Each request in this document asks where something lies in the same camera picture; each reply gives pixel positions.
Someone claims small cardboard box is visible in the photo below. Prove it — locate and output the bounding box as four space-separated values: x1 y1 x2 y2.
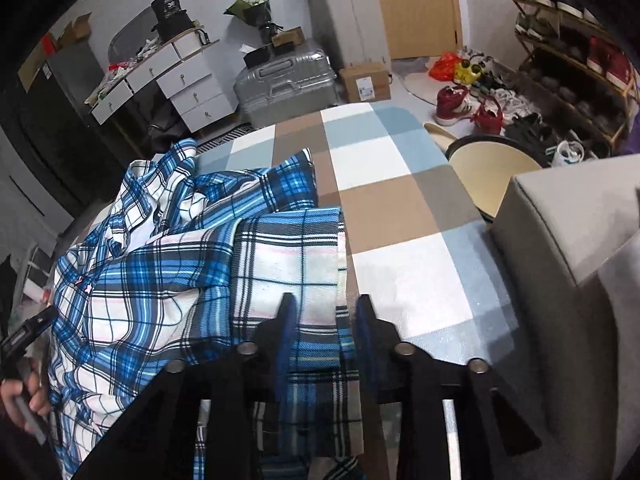
59 12 93 43

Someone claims blue plaid shirt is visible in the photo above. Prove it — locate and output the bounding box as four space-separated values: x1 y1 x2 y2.
47 137 366 480

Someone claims grey arched mirror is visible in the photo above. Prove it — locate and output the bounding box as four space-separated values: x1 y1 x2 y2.
107 10 161 61

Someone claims person's left hand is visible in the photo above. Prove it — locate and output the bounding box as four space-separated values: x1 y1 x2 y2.
0 367 52 433

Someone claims cream round stool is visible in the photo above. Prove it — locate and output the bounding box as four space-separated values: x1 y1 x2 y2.
445 134 543 223

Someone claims striped floor mat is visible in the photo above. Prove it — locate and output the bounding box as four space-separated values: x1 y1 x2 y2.
192 125 256 156

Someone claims checkered bed sheet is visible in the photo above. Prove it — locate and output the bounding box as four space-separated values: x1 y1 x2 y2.
192 102 523 480

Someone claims black bag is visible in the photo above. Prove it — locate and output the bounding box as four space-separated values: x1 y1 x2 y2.
150 0 196 41

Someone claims silver suitcase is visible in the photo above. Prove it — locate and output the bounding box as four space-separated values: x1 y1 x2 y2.
232 50 338 128

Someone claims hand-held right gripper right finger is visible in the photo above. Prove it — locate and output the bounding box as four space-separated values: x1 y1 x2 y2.
355 294 543 480

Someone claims black wardrobe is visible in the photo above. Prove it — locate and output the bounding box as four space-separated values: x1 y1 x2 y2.
0 40 131 216

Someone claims wooden door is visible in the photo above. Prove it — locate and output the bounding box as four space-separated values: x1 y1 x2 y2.
355 0 463 61

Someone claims white drawer dresser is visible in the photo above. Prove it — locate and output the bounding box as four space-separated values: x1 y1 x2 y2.
87 37 238 133

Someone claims wrapped flower bouquet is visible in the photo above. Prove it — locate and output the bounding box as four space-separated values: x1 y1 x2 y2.
224 0 286 43

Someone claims round floor rug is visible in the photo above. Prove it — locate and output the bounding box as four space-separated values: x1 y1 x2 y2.
397 52 496 106

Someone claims black flat box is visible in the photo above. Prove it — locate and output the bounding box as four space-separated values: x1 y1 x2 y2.
244 45 277 68

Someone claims cardboard box with label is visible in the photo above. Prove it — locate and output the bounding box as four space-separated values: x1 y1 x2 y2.
339 62 392 103

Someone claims shoe rack with shoes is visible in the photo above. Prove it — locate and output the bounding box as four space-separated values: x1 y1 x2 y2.
507 0 638 146

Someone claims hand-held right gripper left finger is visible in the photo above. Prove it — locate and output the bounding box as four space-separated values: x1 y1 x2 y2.
72 292 301 480

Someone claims wooden shoe rack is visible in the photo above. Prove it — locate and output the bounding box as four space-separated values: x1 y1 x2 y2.
500 0 640 158

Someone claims pile of desk clutter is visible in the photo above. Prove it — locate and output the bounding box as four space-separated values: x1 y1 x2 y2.
87 40 171 106

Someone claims dark bag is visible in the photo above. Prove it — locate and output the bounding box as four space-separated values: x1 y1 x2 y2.
147 120 191 157

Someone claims orange plastic bag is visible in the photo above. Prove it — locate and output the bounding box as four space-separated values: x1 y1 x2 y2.
429 52 462 82

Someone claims flat cardboard sheet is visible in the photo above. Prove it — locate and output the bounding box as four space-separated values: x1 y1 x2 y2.
17 32 62 93

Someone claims scattered shoe pile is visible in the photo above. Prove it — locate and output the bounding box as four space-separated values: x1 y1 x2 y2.
434 47 601 167

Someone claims white suitcase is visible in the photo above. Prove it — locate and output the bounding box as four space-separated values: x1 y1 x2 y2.
306 0 392 73

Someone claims dark brown box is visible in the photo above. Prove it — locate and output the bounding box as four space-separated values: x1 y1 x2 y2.
271 26 306 48

